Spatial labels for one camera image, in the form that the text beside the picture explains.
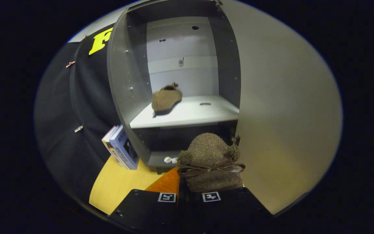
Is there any black backdrop cloth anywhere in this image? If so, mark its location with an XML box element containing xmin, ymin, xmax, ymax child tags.
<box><xmin>34</xmin><ymin>24</ymin><xmax>124</xmax><ymax>204</ymax></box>

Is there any beige shoe cabinet door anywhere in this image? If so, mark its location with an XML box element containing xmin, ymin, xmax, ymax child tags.
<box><xmin>221</xmin><ymin>0</ymin><xmax>343</xmax><ymax>215</ymax></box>

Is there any grey cabinet shelf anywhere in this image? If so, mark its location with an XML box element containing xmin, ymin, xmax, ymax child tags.
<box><xmin>130</xmin><ymin>95</ymin><xmax>240</xmax><ymax>129</ymax></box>

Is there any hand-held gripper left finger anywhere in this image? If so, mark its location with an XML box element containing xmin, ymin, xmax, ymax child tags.
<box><xmin>109</xmin><ymin>167</ymin><xmax>180</xmax><ymax>233</ymax></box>

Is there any brown suede shoe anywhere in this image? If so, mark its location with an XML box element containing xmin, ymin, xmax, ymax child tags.
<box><xmin>177</xmin><ymin>133</ymin><xmax>246</xmax><ymax>193</ymax></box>
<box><xmin>151</xmin><ymin>83</ymin><xmax>183</xmax><ymax>113</ymax></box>

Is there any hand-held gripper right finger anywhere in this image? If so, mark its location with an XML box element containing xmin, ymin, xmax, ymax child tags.
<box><xmin>181</xmin><ymin>188</ymin><xmax>276</xmax><ymax>234</ymax></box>

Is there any dark grey shoe cabinet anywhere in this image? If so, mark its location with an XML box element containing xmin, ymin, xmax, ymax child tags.
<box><xmin>107</xmin><ymin>0</ymin><xmax>242</xmax><ymax>175</ymax></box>

